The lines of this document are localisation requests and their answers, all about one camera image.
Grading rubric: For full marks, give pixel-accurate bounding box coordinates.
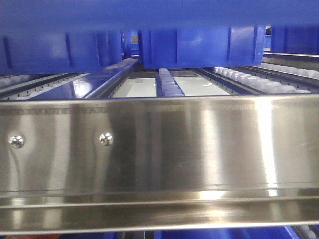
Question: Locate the left rear blue bin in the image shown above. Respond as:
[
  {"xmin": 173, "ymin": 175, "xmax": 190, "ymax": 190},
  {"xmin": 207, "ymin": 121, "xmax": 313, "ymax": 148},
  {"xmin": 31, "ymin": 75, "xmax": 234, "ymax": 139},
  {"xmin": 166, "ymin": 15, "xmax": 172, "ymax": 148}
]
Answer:
[{"xmin": 0, "ymin": 30, "xmax": 122, "ymax": 75}]

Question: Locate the rail screw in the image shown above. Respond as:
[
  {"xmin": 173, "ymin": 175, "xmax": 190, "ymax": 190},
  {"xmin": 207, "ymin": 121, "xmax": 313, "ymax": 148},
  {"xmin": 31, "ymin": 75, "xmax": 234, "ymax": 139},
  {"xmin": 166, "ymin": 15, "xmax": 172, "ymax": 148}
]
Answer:
[
  {"xmin": 99, "ymin": 132, "xmax": 113, "ymax": 146},
  {"xmin": 8, "ymin": 135, "xmax": 25, "ymax": 148}
]

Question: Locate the centre white roller track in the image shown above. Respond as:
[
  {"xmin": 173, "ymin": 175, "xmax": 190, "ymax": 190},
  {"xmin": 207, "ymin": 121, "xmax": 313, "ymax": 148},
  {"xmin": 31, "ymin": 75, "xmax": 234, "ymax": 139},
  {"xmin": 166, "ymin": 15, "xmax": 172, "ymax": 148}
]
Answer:
[{"xmin": 156, "ymin": 68, "xmax": 185, "ymax": 97}]

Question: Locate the right rail screw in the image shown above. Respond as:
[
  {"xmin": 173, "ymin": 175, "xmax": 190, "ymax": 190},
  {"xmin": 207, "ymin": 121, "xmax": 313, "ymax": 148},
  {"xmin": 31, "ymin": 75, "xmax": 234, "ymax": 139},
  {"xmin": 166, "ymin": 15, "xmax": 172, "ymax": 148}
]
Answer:
[{"xmin": 99, "ymin": 132, "xmax": 113, "ymax": 146}]

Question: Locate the white roller track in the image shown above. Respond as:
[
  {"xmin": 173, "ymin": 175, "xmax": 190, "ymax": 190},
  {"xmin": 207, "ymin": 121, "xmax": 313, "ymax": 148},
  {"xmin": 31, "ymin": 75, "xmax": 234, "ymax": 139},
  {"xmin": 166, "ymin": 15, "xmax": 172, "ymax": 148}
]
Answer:
[
  {"xmin": 156, "ymin": 68, "xmax": 185, "ymax": 97},
  {"xmin": 213, "ymin": 67, "xmax": 311, "ymax": 94}
]

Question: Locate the far right roller track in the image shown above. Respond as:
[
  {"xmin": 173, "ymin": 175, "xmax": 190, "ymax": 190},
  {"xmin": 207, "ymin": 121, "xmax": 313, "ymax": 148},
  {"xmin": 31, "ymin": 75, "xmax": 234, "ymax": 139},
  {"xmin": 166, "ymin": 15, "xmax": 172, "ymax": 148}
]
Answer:
[{"xmin": 260, "ymin": 63, "xmax": 319, "ymax": 79}]

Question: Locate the right white roller track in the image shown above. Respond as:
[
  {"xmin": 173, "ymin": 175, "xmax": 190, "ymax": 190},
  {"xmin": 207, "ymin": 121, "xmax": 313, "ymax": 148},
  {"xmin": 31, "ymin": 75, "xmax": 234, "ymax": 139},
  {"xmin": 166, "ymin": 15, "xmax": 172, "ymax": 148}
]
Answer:
[{"xmin": 213, "ymin": 67, "xmax": 311, "ymax": 94}]

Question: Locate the left rail screw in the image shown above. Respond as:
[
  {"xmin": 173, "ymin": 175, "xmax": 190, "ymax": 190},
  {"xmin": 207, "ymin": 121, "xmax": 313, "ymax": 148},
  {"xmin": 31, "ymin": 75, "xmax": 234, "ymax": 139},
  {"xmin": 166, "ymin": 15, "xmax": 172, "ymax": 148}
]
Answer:
[{"xmin": 8, "ymin": 135, "xmax": 25, "ymax": 148}]

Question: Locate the stainless steel rack front rail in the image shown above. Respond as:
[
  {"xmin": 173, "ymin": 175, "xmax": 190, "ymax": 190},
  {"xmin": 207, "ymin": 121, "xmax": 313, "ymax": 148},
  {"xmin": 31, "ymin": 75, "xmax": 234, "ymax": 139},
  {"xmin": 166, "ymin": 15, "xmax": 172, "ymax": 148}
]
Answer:
[{"xmin": 0, "ymin": 94, "xmax": 319, "ymax": 235}]

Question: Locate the large blue plastic bin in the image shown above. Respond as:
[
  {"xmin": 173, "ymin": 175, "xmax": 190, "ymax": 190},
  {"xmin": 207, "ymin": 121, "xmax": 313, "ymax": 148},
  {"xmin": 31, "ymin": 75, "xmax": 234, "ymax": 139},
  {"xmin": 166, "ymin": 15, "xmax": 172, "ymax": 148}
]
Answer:
[{"xmin": 0, "ymin": 0, "xmax": 319, "ymax": 34}]

